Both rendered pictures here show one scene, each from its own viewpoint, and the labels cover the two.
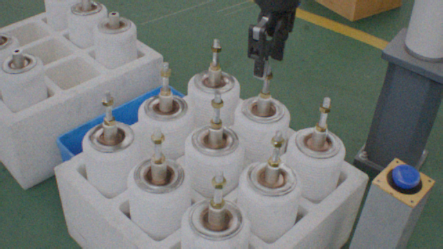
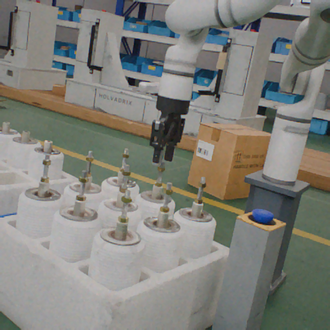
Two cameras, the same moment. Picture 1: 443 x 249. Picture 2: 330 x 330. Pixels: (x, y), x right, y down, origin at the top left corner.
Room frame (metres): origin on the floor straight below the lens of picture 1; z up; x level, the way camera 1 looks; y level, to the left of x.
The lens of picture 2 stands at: (-0.28, 0.00, 0.58)
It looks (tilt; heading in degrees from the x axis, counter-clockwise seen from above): 14 degrees down; 357
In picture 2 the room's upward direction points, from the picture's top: 10 degrees clockwise
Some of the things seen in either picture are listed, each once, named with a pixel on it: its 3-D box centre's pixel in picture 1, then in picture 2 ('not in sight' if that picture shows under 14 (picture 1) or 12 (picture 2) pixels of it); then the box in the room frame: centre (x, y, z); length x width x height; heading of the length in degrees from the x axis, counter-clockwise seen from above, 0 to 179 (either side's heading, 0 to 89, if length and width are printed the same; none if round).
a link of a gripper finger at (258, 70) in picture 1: (257, 64); (156, 152); (0.70, -0.05, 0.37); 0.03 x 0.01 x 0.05; 154
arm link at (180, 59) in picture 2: not in sight; (187, 38); (0.75, -0.08, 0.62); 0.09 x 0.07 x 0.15; 141
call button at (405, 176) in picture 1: (405, 178); (262, 217); (0.51, -0.26, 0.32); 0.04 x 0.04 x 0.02
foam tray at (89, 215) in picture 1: (210, 209); (109, 272); (0.65, 0.01, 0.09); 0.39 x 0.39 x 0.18; 48
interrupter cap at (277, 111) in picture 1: (263, 109); (156, 197); (0.74, -0.07, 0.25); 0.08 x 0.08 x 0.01
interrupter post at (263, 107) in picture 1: (264, 104); (156, 192); (0.74, -0.07, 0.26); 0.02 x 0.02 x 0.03
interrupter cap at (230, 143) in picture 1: (214, 140); (120, 205); (0.65, 0.01, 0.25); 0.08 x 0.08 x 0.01
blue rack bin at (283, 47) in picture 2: not in sight; (296, 48); (5.26, -1.70, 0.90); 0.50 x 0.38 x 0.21; 147
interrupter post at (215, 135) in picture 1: (215, 134); (122, 199); (0.65, 0.01, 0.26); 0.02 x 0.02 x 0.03
